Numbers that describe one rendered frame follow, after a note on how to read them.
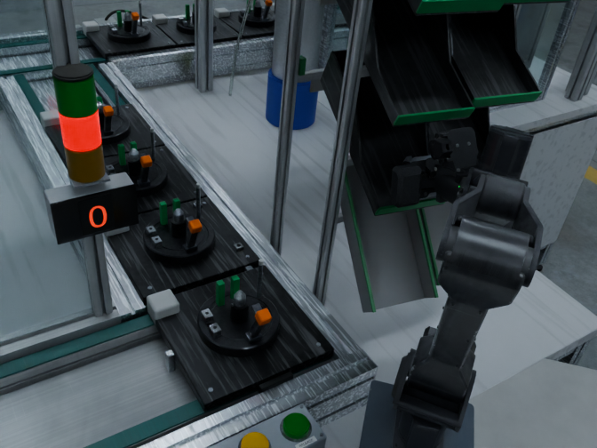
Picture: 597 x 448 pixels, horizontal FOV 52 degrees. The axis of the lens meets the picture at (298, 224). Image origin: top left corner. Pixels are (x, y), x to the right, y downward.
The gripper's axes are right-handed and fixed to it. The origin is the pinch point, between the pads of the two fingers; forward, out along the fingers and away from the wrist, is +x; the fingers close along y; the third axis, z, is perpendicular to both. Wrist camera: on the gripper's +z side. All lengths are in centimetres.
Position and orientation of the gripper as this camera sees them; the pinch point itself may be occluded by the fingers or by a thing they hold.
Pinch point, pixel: (427, 168)
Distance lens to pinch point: 100.0
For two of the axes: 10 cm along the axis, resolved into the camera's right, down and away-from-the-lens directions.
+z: -0.1, -9.1, -4.2
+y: -9.2, 1.7, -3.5
